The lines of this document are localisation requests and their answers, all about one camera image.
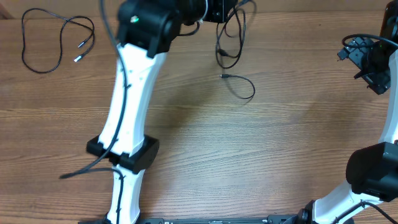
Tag black usb-c cable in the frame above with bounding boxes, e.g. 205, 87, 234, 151
215, 0, 257, 70

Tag black cable silver plugs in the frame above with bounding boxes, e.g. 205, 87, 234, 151
21, 7, 96, 74

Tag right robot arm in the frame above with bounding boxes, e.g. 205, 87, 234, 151
285, 1, 397, 223

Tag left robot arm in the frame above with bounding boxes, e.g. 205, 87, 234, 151
86, 1, 238, 223

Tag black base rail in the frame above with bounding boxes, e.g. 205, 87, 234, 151
77, 214, 299, 224

